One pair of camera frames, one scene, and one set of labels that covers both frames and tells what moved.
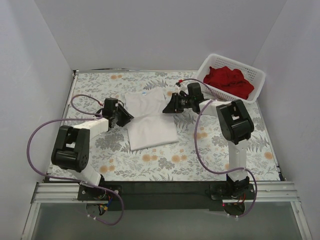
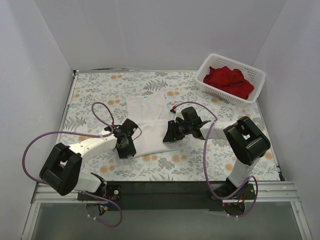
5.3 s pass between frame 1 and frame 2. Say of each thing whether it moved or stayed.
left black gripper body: moved
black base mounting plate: stayed
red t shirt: stayed
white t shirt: moved
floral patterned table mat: stayed
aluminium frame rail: stayed
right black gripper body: moved
